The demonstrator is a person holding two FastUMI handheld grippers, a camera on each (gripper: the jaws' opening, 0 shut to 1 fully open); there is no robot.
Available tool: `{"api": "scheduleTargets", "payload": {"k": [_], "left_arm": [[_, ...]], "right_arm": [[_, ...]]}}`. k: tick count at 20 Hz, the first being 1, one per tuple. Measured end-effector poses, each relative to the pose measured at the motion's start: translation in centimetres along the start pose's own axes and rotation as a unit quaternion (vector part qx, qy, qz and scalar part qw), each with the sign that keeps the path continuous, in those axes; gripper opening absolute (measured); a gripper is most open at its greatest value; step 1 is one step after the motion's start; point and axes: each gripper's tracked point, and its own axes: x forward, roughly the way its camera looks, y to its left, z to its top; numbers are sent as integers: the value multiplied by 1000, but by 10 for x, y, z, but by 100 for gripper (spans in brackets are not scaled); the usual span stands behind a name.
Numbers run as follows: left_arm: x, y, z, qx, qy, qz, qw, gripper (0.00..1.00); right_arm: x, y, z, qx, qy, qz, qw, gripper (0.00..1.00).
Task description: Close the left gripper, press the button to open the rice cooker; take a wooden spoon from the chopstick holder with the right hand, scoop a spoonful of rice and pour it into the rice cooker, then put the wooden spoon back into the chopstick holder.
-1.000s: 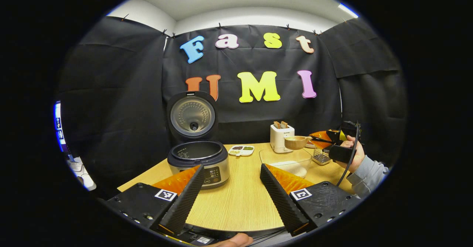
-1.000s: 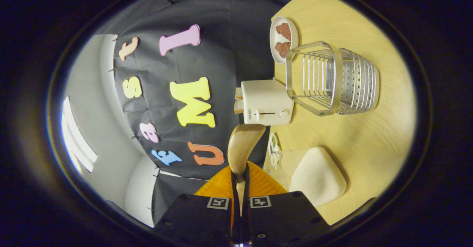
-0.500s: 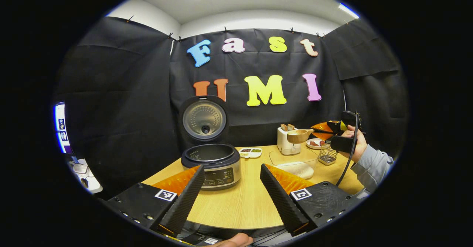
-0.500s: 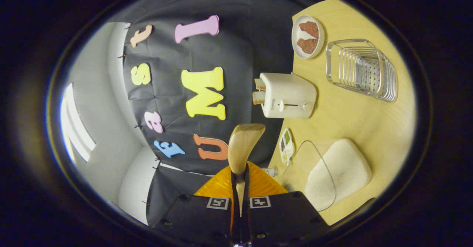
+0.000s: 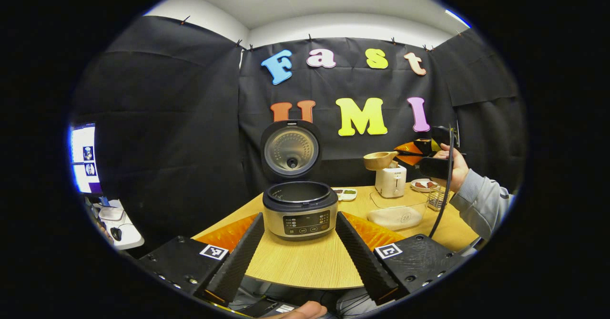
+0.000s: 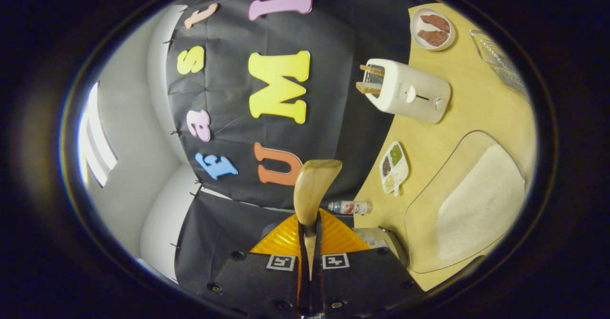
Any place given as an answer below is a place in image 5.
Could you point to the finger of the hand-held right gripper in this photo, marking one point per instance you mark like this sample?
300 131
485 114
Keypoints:
412 148

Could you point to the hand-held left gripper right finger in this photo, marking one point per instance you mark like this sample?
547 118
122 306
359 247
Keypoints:
364 262

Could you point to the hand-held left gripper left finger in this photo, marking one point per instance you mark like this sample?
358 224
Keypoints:
238 262

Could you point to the wooden spoon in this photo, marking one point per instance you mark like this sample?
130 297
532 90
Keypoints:
379 160

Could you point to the black and silver rice cooker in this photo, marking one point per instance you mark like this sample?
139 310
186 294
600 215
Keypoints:
300 219

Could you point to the white plate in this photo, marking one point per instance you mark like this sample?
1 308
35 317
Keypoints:
421 189

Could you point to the white toaster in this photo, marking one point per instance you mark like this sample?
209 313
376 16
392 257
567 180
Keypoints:
391 181

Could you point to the clear plastic container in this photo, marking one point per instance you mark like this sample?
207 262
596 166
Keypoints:
395 202

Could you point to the white divided condiment dish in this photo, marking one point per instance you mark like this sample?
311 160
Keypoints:
345 194

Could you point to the white side table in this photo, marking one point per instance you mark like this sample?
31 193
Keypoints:
126 228

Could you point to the black computer mouse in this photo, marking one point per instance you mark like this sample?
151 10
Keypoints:
116 233

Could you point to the black backdrop cloth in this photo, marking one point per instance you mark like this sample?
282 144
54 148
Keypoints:
167 133

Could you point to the computer monitor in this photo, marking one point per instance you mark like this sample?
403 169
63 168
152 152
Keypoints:
85 159

